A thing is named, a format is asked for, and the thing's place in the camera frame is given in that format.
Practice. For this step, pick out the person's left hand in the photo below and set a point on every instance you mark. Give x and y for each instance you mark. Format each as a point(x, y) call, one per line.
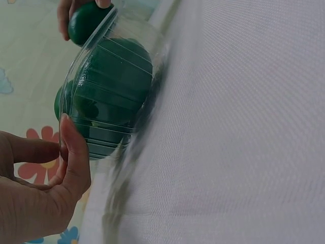
point(30, 208)

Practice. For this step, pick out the person's right hand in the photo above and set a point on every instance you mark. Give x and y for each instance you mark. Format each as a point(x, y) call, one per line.
point(63, 20)

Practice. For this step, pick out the person's right fingers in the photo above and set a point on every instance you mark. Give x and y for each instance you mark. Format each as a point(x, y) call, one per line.
point(63, 20)

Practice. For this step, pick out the small green round fruit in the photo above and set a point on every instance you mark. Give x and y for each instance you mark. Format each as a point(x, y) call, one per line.
point(81, 23)

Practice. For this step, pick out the clear glass bowl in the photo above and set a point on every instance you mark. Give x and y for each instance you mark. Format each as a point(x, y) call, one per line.
point(83, 63)

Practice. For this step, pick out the large green round fruit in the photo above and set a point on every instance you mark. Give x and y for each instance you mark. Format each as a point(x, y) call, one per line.
point(119, 73)

